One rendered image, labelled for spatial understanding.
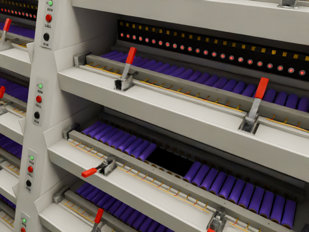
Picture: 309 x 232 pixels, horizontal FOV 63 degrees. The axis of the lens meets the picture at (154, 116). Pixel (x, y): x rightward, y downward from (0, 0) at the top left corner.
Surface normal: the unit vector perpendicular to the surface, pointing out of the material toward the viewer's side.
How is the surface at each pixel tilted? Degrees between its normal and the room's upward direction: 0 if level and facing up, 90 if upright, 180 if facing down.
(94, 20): 90
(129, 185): 22
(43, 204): 90
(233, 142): 112
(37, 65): 90
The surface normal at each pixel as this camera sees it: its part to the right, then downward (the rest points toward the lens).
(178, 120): -0.52, 0.44
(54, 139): 0.85, 0.30
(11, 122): 0.03, -0.84
